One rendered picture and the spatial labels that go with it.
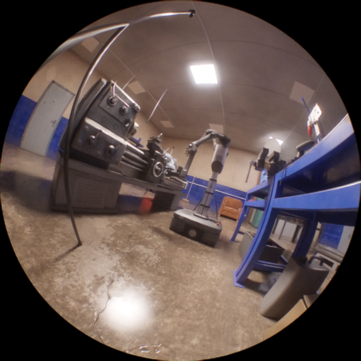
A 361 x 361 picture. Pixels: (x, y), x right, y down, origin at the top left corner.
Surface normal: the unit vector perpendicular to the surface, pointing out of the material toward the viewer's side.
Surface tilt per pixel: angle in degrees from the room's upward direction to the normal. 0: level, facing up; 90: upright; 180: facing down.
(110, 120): 90
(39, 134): 90
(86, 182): 90
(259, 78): 180
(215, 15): 180
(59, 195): 90
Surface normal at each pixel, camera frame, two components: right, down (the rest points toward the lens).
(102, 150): 0.87, 0.27
